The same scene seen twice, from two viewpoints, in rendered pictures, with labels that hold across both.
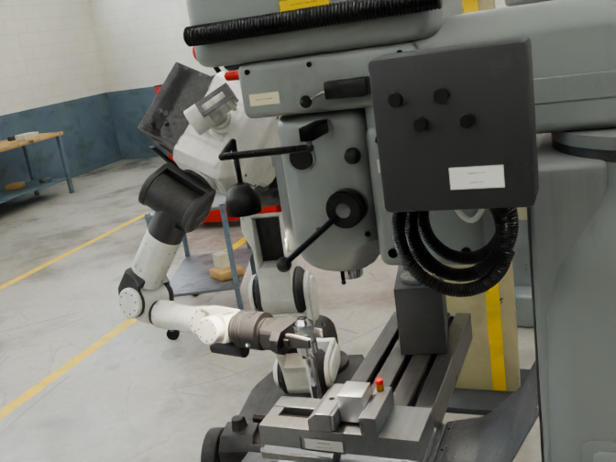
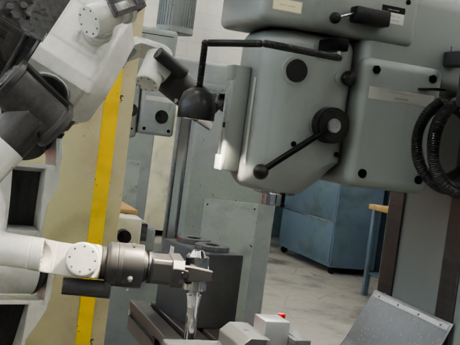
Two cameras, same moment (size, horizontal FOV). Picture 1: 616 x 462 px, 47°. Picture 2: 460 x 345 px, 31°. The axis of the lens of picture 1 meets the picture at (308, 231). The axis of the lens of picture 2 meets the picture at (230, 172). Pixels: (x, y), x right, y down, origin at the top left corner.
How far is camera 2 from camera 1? 1.25 m
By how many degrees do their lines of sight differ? 46
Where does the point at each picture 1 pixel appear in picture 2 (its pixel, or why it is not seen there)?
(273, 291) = not seen: hidden behind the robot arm
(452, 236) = (411, 165)
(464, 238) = not seen: hidden behind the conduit
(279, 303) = (20, 276)
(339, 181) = (324, 100)
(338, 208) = (332, 122)
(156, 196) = (27, 92)
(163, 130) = (23, 22)
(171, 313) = (9, 241)
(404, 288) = (212, 254)
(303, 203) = (285, 116)
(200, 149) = (70, 55)
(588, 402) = not seen: outside the picture
